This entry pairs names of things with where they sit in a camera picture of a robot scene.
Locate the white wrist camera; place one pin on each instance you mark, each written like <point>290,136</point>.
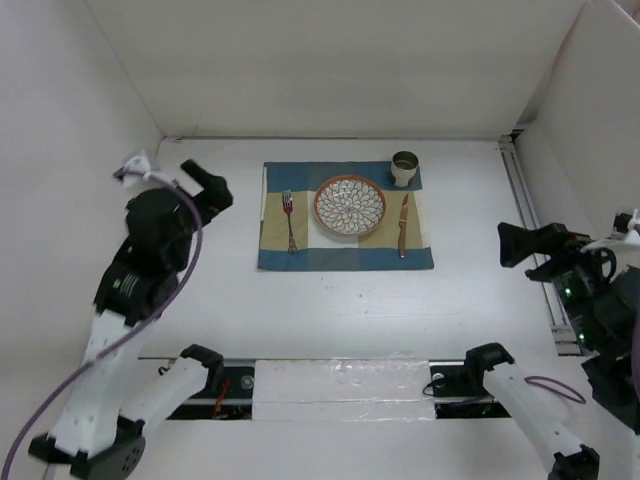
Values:
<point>624,236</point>
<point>134,168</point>

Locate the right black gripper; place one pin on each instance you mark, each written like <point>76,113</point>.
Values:
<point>515,242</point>

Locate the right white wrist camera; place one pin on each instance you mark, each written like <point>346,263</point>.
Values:
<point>624,236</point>

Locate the patterned ceramic plate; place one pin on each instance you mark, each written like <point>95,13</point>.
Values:
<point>349,205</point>

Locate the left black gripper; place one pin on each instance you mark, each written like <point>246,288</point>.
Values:
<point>217,194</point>

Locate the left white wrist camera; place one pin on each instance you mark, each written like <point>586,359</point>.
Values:
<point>134,168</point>

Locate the iridescent metal fork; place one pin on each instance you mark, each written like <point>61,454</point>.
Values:
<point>287,202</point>

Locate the copper knife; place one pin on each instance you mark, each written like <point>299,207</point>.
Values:
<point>403,227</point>

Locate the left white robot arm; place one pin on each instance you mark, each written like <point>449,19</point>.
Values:
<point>99,434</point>

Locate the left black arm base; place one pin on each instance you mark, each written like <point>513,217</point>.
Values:
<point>231,399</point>

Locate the aluminium rail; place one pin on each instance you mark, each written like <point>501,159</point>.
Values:
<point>529,243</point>

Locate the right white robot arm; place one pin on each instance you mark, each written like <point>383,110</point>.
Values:
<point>613,376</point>

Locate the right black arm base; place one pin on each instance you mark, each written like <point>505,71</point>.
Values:
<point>454,396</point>

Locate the blue beige checkered placemat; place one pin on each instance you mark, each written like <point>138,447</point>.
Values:
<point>321,250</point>

